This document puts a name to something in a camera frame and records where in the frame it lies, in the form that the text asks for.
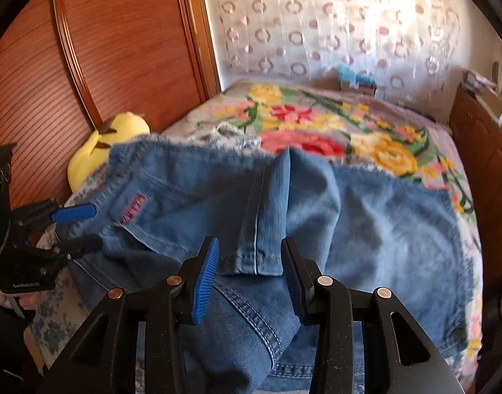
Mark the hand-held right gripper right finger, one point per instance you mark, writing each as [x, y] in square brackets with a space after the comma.
[296, 287]

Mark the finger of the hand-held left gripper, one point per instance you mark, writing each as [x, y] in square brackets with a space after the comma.
[80, 245]
[74, 213]

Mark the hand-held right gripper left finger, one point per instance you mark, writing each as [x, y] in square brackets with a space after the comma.
[205, 283]

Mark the blue denim pants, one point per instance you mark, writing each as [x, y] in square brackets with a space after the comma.
[378, 234]

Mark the yellow plush toy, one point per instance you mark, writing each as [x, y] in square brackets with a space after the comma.
[107, 147]

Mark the colourful floral blanket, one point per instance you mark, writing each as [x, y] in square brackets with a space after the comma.
[316, 123]

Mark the wooden slatted wardrobe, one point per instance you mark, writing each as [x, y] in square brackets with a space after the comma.
[132, 49]

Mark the cardboard box with blue cloth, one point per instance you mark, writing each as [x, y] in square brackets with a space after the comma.
[355, 82]

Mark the long wooden cabinet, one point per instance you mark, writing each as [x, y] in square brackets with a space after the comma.
[485, 164]

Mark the sheer circle-patterned curtain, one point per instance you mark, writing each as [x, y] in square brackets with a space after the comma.
[337, 20]

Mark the beige cardboard box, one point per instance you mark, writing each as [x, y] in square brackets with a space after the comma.
[492, 100]

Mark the stack of papers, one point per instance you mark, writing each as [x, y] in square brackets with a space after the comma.
[473, 78]

